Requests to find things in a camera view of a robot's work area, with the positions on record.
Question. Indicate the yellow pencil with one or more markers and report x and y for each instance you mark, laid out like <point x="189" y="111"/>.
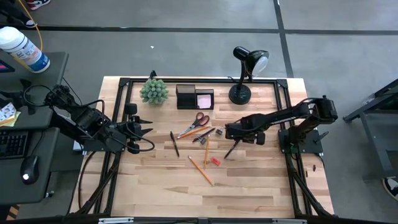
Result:
<point x="194" y="132"/>
<point x="206" y="152"/>
<point x="200" y="170"/>

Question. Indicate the black mesh desk organizer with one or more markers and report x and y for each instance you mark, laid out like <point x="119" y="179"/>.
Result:
<point x="186" y="96"/>

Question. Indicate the small black clamp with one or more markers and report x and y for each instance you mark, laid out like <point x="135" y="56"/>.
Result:
<point x="152" y="74"/>

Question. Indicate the white power adapter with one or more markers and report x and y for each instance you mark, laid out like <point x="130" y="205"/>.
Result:
<point x="78" y="146"/>

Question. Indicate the black computer mouse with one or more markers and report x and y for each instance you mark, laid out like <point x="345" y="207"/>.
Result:
<point x="29" y="169"/>

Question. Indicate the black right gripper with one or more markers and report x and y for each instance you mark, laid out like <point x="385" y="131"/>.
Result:
<point x="256" y="123"/>

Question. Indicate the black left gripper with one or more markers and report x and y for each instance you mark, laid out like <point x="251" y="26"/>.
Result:
<point x="122" y="133"/>

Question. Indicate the white sticker sheet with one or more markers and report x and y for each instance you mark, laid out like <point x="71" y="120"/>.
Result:
<point x="7" y="112"/>

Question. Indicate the white wipes canister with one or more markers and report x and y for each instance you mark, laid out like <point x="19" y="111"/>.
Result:
<point x="21" y="48"/>

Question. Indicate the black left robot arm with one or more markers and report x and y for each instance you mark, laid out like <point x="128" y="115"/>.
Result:
<point x="84" y="118"/>

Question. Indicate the silver metal bracket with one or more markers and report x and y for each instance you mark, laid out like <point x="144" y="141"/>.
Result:
<point x="289" y="221"/>
<point x="115" y="221"/>

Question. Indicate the black tablet pink screen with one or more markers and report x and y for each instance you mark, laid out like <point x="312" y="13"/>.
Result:
<point x="6" y="67"/>

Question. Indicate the black side desk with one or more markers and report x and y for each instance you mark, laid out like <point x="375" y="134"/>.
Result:
<point x="46" y="77"/>

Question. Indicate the black metal stand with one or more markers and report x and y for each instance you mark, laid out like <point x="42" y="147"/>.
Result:
<point x="373" y="124"/>

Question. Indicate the red eraser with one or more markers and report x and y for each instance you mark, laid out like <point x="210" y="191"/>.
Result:
<point x="215" y="161"/>

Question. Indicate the black desk lamp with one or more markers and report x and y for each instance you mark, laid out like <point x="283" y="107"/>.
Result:
<point x="239" y="95"/>

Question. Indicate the person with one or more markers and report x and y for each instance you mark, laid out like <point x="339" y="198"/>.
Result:
<point x="391" y="186"/>
<point x="12" y="15"/>

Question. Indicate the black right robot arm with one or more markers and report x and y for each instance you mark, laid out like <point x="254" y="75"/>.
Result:
<point x="280" y="116"/>

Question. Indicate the black aluminium table frame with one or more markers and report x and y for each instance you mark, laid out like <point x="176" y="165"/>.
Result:
<point x="202" y="81"/>

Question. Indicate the black clamp mount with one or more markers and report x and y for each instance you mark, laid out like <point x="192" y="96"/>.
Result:
<point x="18" y="98"/>

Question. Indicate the black pen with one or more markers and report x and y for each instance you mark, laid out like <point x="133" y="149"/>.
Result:
<point x="174" y="144"/>
<point x="230" y="151"/>
<point x="207" y="132"/>

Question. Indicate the yellow sticky notes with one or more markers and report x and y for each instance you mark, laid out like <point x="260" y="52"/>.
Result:
<point x="14" y="122"/>

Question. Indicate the pink sticky note pad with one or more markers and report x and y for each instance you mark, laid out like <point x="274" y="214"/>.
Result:
<point x="204" y="101"/>

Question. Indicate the black keyboard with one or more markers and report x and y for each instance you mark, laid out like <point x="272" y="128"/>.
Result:
<point x="12" y="144"/>

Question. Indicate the green plant in white pot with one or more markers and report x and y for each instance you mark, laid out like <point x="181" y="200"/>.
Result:
<point x="154" y="91"/>

